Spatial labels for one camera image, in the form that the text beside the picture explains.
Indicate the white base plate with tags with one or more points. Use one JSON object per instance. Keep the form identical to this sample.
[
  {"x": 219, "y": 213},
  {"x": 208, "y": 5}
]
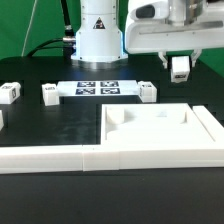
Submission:
[{"x": 97, "y": 88}]

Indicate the white part at left edge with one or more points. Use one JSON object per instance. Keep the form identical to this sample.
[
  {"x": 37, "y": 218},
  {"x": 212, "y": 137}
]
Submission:
[{"x": 1, "y": 120}]

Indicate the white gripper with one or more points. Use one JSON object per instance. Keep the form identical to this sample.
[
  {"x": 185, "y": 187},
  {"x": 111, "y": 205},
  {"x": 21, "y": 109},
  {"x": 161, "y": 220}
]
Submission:
[{"x": 174, "y": 25}]

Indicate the white L-shaped obstacle fence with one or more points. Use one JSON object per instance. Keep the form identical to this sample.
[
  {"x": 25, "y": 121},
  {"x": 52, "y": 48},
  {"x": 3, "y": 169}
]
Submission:
[{"x": 107, "y": 157}]

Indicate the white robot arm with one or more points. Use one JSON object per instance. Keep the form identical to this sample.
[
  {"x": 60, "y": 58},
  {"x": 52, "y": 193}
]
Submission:
[{"x": 99, "y": 40}]

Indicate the white square tabletop part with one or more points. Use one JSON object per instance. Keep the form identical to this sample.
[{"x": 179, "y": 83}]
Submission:
[{"x": 160, "y": 125}]

